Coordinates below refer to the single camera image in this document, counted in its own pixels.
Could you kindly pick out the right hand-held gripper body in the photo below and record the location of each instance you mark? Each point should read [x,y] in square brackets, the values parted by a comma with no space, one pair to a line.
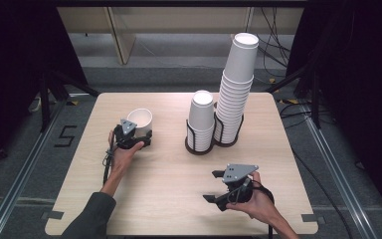
[238,172]

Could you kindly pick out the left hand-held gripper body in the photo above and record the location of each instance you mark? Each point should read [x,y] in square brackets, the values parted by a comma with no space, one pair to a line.
[127,126]

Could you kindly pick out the single white paper cup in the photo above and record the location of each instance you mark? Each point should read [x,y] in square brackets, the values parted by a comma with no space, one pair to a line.
[144,124]

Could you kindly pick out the short stack of white cups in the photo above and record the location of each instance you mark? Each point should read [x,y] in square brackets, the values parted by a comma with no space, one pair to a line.
[201,114]

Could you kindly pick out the tall stack of white cups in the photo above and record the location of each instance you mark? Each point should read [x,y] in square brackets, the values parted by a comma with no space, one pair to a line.
[237,83]

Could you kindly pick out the person's left hand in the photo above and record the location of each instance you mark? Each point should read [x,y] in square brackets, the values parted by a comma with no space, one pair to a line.
[122,159]

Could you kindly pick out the person's right hand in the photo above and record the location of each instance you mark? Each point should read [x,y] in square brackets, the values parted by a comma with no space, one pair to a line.
[258,205]

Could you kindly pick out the yellow tape piece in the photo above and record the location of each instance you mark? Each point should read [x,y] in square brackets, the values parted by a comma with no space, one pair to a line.
[74,103]
[272,80]
[292,101]

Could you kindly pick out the black tape floor mark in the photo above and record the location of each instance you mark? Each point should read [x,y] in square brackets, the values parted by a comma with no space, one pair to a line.
[65,136]

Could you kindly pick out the black tape piece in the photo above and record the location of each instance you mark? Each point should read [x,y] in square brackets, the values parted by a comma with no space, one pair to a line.
[52,215]
[311,218]

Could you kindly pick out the black metal stand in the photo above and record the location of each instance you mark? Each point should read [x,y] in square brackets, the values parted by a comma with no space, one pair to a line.
[315,99]
[44,103]

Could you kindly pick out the beige wooden shelf unit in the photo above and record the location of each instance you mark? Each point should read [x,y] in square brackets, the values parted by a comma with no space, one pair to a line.
[122,40]

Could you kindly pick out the dark curtain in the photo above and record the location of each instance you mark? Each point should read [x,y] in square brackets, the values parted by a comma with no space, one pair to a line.
[361,83]
[13,66]

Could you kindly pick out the metal floor rail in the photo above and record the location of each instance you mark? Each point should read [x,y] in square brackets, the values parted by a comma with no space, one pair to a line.
[20,186]
[338,172]

